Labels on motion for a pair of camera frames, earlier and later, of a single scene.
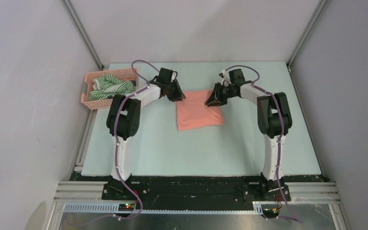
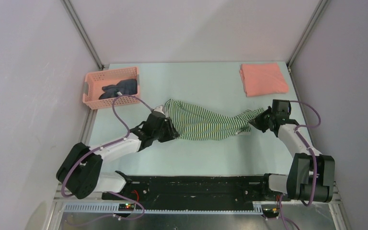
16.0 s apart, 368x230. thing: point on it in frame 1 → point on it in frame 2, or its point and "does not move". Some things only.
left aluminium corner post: (82, 32) does not move
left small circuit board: (126, 207) does not move
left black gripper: (178, 94) → (171, 132)
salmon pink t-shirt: (193, 112) → (261, 79)
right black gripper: (215, 97) → (257, 120)
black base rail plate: (168, 189) does not move
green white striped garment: (108, 85) → (192, 122)
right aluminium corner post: (306, 32) does not move
